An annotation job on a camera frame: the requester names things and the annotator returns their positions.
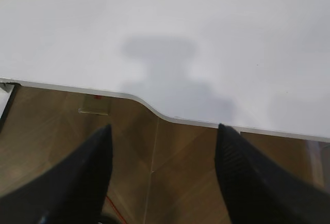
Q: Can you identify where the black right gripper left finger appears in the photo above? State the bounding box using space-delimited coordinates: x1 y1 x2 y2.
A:
1 125 113 223

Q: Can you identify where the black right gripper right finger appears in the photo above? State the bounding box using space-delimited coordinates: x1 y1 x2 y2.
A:
214 124 329 223

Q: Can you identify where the white table leg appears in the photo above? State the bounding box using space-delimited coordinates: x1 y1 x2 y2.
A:
1 83 21 131

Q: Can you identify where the red cable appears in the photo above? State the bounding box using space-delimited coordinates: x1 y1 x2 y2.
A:
105 195 127 224

